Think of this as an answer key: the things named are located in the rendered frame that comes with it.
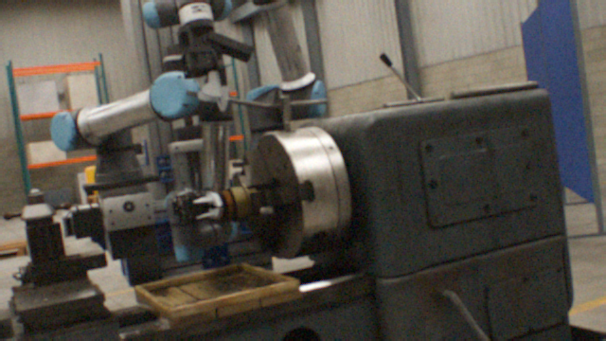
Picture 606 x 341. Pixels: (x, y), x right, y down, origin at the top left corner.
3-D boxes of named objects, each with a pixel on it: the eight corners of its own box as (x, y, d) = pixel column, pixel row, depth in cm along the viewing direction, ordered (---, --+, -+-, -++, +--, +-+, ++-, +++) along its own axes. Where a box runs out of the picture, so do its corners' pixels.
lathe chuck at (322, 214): (287, 236, 198) (278, 122, 191) (342, 268, 170) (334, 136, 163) (257, 242, 194) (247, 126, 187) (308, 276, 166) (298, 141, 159)
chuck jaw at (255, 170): (280, 189, 181) (265, 152, 187) (285, 178, 177) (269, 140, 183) (239, 197, 177) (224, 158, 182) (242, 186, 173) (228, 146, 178)
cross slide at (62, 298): (80, 285, 179) (78, 268, 179) (108, 314, 140) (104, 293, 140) (10, 299, 172) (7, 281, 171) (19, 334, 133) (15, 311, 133)
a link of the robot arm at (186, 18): (205, 16, 175) (214, 1, 168) (209, 33, 174) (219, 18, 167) (176, 18, 172) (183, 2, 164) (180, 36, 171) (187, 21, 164)
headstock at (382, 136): (468, 223, 233) (453, 102, 231) (578, 232, 190) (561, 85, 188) (302, 260, 207) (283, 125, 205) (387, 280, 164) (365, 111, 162)
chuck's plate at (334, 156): (299, 233, 199) (291, 120, 192) (355, 264, 171) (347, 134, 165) (287, 236, 198) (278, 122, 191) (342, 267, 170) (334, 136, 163)
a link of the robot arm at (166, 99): (88, 152, 219) (225, 110, 192) (48, 157, 206) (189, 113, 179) (79, 114, 219) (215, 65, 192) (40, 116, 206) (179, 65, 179)
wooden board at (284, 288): (247, 277, 192) (245, 262, 192) (302, 296, 160) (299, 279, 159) (135, 301, 179) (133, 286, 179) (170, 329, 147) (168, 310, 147)
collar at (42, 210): (55, 213, 166) (53, 201, 166) (59, 215, 159) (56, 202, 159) (19, 220, 162) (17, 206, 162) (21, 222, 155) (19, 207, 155)
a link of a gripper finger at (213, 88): (204, 113, 164) (195, 75, 165) (228, 110, 166) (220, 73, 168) (207, 108, 161) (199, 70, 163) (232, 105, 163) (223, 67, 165)
